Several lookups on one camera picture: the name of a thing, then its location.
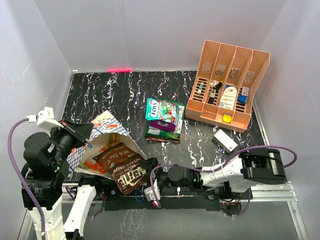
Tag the white green tube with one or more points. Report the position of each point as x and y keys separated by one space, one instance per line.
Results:
x=199 y=91

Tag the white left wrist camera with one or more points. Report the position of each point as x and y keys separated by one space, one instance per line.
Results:
x=45 y=119

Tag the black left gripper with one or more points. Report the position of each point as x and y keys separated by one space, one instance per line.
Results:
x=81 y=131

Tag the green snack bag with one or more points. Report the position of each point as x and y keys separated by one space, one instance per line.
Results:
x=176 y=135

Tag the aluminium base frame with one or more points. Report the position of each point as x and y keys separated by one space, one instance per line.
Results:
x=112 y=103

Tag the blue small box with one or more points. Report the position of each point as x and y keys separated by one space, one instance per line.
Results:
x=242 y=99

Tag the yellow sticky note block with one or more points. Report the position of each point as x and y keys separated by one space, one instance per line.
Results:
x=227 y=118

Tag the white labelled card pack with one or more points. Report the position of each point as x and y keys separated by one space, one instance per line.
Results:
x=228 y=98

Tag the teal Fox's candy bag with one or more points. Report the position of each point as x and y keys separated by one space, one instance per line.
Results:
x=161 y=110

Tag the blue checkered paper bag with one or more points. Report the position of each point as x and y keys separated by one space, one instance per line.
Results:
x=104 y=124

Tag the purple snack packet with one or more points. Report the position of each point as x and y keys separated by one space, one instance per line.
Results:
x=162 y=125

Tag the yellow M&M's candy packet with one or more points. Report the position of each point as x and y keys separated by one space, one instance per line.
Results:
x=113 y=139

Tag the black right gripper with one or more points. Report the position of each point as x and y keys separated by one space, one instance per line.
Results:
x=149 y=164

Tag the white box with red logo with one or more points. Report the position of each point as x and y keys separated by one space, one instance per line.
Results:
x=224 y=141

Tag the brown chocolate snack bag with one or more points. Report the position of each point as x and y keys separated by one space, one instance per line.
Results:
x=125 y=167

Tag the black clip tool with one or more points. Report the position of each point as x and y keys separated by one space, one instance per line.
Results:
x=214 y=92

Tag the orange candy packet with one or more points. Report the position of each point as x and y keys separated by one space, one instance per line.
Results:
x=95 y=162

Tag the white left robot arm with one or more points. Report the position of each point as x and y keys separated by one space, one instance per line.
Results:
x=42 y=191

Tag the pink tape strip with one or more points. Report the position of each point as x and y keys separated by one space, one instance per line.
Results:
x=119 y=70

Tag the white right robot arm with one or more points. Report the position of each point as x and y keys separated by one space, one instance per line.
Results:
x=227 y=181

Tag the pink desk organizer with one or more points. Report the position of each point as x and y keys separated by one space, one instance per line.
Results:
x=234 y=66

